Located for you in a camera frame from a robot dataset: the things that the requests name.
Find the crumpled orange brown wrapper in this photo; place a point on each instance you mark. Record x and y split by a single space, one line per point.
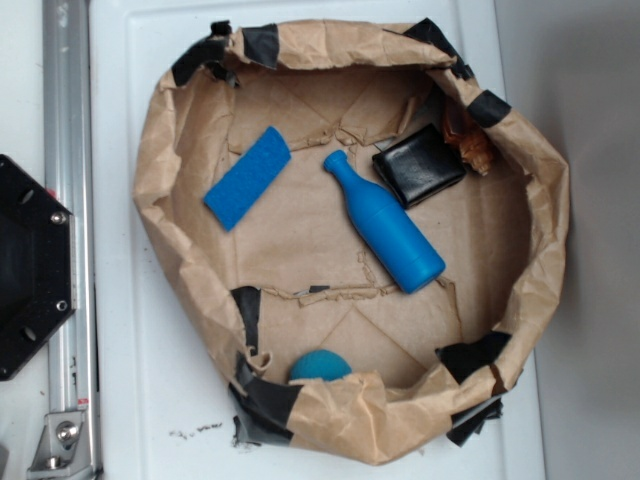
464 135

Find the brown paper bag bin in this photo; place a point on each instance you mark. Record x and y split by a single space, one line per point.
293 276

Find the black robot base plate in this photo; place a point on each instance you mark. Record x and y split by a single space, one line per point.
36 267

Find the blue plastic bottle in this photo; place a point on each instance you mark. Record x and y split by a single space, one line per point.
389 232

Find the black leather wallet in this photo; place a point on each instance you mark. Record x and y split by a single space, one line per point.
419 166

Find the white tray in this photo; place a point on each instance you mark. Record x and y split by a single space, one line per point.
165 411

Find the metal corner bracket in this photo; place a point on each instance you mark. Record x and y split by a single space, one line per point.
63 448

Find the blue sponge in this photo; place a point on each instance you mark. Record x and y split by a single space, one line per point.
231 198

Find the blue ball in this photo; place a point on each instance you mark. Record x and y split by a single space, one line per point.
320 364

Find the aluminium rail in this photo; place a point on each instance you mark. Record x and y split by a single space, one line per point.
72 351

